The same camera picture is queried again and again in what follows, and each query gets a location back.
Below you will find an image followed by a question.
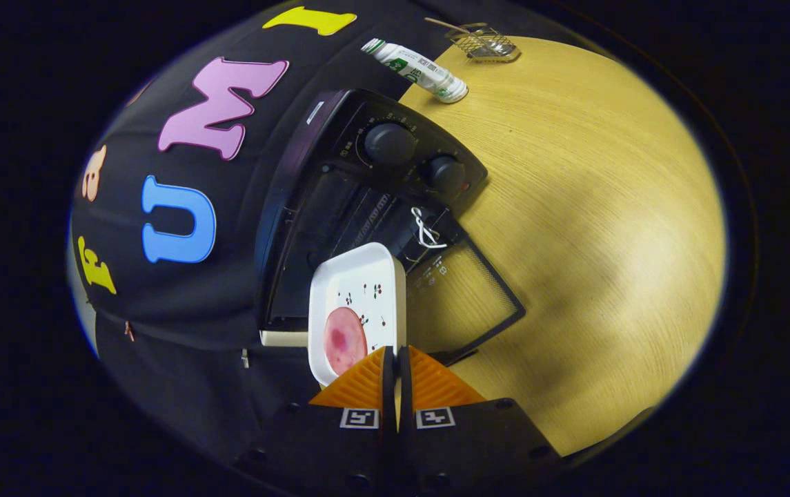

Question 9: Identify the white rectangular plate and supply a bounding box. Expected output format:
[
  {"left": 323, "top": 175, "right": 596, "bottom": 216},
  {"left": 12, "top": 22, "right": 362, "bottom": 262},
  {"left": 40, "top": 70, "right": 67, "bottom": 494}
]
[{"left": 307, "top": 242, "right": 408, "bottom": 387}]

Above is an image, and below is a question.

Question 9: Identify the metal wire holder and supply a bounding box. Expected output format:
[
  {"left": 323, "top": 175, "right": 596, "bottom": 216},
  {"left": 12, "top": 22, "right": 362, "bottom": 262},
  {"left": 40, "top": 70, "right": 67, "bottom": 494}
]
[{"left": 451, "top": 23, "right": 522, "bottom": 64}]

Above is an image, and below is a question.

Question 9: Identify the white bread toaster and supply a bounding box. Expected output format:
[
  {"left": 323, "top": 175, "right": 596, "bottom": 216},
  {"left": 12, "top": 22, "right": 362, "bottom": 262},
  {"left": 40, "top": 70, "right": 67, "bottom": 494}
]
[{"left": 260, "top": 330, "right": 309, "bottom": 347}]

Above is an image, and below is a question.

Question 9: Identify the white string tie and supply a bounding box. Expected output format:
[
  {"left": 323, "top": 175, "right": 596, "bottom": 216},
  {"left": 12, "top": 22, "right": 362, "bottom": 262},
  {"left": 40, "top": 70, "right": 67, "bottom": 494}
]
[{"left": 411, "top": 206, "right": 448, "bottom": 249}]

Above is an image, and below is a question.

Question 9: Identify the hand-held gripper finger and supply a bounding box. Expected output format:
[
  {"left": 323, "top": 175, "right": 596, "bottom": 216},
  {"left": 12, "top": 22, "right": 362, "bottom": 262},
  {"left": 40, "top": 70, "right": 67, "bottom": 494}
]
[
  {"left": 233, "top": 345, "right": 395, "bottom": 497},
  {"left": 398, "top": 345, "right": 564, "bottom": 497}
]

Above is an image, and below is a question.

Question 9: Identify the black backdrop cloth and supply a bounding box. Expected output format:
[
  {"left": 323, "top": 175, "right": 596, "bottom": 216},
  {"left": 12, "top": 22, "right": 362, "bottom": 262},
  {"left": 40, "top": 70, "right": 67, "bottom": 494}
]
[{"left": 67, "top": 0, "right": 437, "bottom": 470}]

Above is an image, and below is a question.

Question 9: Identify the pink ham slice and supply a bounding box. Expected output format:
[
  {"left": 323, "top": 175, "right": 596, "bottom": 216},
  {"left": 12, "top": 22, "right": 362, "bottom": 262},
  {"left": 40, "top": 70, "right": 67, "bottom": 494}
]
[{"left": 324, "top": 306, "right": 368, "bottom": 376}]

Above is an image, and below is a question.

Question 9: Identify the white bottle green label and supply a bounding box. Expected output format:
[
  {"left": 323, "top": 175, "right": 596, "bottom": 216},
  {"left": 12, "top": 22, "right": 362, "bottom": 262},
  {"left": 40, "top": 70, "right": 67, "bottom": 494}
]
[{"left": 360, "top": 38, "right": 469, "bottom": 104}]

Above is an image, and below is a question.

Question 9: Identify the black toaster oven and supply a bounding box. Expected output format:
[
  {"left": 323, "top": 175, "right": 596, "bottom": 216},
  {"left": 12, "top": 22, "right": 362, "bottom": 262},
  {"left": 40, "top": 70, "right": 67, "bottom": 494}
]
[{"left": 255, "top": 88, "right": 526, "bottom": 367}]

